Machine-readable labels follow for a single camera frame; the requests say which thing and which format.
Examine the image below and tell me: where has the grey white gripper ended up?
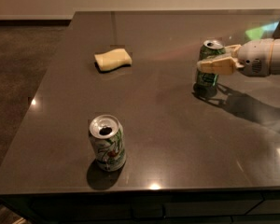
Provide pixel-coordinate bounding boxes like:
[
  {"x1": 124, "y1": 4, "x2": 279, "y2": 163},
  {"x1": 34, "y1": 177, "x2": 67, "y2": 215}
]
[{"x1": 197, "y1": 39, "x2": 273, "y2": 77}]

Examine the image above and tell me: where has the green soda can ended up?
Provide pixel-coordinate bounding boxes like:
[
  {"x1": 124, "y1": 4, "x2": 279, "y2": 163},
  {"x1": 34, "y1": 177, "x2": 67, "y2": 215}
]
[{"x1": 196, "y1": 39, "x2": 226, "y2": 87}]

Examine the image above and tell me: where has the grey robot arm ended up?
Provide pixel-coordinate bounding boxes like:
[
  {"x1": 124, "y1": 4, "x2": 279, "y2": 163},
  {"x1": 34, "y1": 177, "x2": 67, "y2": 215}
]
[{"x1": 197, "y1": 21, "x2": 280, "y2": 77}]

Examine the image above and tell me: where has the white green 7up can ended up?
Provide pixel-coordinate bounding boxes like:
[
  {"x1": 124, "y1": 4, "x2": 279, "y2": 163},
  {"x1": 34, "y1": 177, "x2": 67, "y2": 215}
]
[{"x1": 89, "y1": 115, "x2": 126, "y2": 172}]

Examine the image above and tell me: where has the green orange snack bag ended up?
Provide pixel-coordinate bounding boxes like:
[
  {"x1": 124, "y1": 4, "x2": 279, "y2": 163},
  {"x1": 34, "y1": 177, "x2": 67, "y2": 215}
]
[{"x1": 245, "y1": 21, "x2": 278, "y2": 41}]

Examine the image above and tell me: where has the yellow sponge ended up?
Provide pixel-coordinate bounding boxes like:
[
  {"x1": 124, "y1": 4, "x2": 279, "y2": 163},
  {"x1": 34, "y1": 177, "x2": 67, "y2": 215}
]
[{"x1": 94, "y1": 49, "x2": 133, "y2": 72}]

